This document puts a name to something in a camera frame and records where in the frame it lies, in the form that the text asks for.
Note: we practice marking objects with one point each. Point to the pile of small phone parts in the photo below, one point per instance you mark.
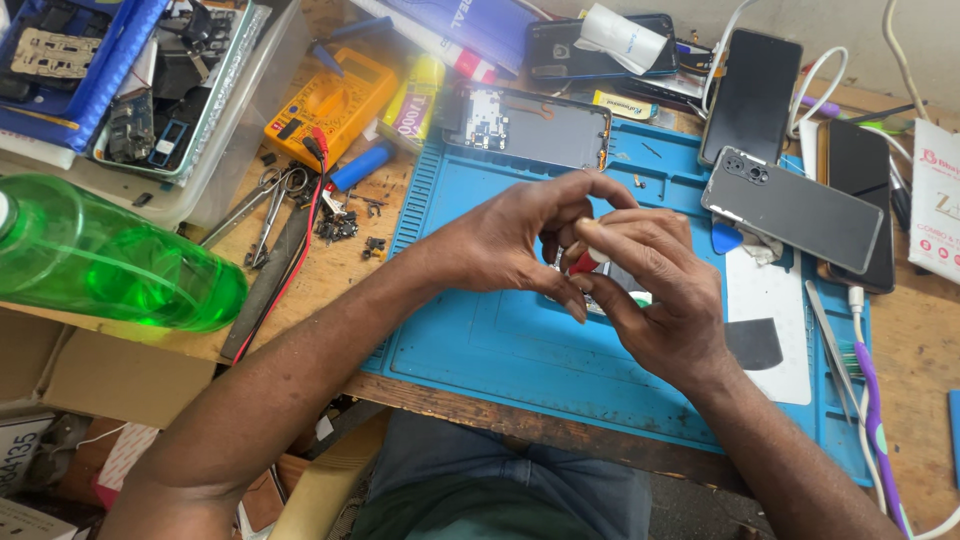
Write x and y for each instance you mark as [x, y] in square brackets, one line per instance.
[337, 225]

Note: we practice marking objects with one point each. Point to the yellow label sachet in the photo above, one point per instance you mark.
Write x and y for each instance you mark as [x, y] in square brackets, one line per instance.
[622, 105]

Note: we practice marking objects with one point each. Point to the red white patterned packet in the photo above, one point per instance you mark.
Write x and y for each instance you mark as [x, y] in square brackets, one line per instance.
[124, 457]

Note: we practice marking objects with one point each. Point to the blue and white box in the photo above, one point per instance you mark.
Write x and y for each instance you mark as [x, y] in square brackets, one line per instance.
[465, 34]

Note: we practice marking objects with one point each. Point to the blue tray of phone parts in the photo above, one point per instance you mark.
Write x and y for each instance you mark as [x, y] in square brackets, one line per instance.
[82, 67]

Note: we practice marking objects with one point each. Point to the person's right hand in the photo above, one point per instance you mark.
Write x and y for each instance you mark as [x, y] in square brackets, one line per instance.
[667, 307]

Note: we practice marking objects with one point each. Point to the yellow glue tube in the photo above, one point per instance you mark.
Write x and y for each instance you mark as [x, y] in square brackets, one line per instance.
[414, 105]

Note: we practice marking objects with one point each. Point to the white paper sheet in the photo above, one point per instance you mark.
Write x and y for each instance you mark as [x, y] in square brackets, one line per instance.
[619, 36]

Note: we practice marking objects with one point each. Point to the green stick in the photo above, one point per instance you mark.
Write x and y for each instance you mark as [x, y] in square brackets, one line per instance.
[881, 118]

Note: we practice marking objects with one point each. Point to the clear plastic container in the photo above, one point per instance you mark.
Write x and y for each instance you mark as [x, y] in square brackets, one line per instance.
[255, 112]

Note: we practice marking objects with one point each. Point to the black rubber pad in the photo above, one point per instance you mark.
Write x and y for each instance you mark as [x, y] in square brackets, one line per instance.
[754, 345]

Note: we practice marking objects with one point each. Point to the white number plate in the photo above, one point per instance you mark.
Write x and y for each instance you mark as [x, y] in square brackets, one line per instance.
[22, 450]

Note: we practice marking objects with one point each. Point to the red white screwdriver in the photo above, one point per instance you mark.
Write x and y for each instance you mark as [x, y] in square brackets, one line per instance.
[583, 262]

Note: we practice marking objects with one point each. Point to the cardboard box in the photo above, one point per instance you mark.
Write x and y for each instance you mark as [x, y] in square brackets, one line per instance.
[112, 375]

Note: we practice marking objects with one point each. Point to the person's blue jeans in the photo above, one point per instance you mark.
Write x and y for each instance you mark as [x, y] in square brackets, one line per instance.
[465, 450]

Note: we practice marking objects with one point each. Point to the blue plastic pick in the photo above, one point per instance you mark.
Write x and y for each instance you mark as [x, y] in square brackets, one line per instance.
[724, 240]

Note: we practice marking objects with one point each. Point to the metal tweezers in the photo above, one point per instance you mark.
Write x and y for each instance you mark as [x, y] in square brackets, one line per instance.
[829, 337]

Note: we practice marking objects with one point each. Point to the teal-rimmed tray of phone parts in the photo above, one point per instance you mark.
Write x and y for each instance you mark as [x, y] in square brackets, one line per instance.
[187, 82]

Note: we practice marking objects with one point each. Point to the white plastic card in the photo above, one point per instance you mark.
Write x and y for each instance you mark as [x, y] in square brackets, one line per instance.
[772, 289]

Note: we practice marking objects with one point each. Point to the white packet with red print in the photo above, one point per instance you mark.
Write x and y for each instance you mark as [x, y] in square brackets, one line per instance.
[937, 202]

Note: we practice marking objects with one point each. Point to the grey phone back cover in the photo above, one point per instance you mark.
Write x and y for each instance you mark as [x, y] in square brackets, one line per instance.
[795, 210]

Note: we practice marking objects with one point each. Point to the yellow multimeter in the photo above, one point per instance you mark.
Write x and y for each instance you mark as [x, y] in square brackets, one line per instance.
[330, 105]

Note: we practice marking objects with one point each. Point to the black phone with slim bezel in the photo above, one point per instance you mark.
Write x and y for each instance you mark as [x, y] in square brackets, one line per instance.
[752, 97]

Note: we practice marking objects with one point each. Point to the purple toothbrush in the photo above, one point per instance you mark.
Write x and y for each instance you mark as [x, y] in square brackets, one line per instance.
[877, 427]

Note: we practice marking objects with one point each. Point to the blue silicone repair mat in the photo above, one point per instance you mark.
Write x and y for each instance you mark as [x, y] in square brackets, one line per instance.
[487, 345]

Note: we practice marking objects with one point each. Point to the metal scissors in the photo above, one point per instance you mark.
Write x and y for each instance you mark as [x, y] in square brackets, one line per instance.
[270, 199]

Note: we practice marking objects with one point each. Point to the person's left hand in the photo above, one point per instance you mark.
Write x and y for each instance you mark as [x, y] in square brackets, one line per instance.
[495, 240]

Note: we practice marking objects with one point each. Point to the green plastic bottle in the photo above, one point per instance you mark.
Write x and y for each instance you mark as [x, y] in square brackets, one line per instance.
[112, 255]

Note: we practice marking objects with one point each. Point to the opened grey phone frame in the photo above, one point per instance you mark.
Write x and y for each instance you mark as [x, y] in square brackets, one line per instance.
[540, 135]

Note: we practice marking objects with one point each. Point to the dark phone with camera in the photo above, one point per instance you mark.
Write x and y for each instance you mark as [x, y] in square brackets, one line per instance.
[551, 49]

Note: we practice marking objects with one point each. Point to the black phone with brown edge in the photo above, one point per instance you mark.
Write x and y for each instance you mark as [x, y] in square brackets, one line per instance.
[862, 165]

